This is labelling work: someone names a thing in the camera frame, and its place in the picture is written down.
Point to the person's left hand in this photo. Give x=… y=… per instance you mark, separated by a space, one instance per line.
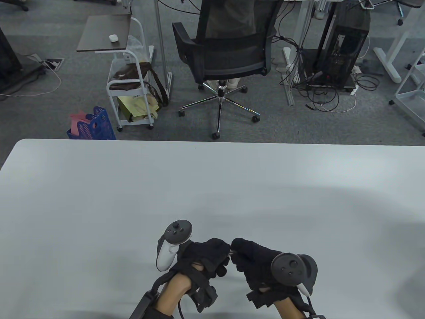
x=199 y=256

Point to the person's right hand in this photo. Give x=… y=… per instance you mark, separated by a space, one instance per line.
x=252 y=262

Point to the black forearm pack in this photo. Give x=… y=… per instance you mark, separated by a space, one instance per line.
x=315 y=316
x=142 y=305

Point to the person's left forearm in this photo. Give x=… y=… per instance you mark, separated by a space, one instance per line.
x=174 y=292

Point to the person's right forearm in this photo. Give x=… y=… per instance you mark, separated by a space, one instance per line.
x=289 y=307

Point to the black and white handheld controller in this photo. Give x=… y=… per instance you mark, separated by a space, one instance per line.
x=179 y=231
x=289 y=269

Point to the white rolling cart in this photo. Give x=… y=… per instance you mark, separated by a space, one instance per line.
x=136 y=123

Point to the blue plastic basket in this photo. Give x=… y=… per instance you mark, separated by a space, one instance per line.
x=99 y=128

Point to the yellow-green paper bag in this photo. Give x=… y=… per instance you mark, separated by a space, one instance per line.
x=134 y=106

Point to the pink paper sheets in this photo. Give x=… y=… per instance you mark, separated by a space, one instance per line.
x=79 y=118

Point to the brown leather bag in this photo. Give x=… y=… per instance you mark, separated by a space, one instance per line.
x=132 y=71

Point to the black mesh office chair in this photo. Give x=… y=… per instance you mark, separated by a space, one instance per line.
x=232 y=56

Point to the white power adapter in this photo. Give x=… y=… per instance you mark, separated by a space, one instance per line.
x=356 y=69

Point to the clear plastic bag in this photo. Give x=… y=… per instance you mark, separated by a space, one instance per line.
x=134 y=45

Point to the white metal trolley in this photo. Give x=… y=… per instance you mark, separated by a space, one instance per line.
x=413 y=106

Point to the white earbuds case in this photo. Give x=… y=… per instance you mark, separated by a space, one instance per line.
x=113 y=38

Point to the floor socket box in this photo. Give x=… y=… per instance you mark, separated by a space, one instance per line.
x=53 y=64

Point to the white desk leg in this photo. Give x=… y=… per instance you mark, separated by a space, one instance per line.
x=388 y=63

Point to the dark brown side table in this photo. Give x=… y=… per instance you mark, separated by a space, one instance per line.
x=103 y=33

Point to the black computer tower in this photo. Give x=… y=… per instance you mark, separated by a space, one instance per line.
x=345 y=36

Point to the aluminium profile desk leg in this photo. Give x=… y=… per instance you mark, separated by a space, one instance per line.
x=305 y=23

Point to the black stand base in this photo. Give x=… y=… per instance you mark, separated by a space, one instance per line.
x=13 y=71

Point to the office chair base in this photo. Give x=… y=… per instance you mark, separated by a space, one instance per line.
x=400 y=22

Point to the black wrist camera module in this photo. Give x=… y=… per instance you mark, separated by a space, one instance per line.
x=206 y=295
x=260 y=297

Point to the silver aluminium post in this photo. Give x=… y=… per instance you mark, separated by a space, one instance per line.
x=161 y=40

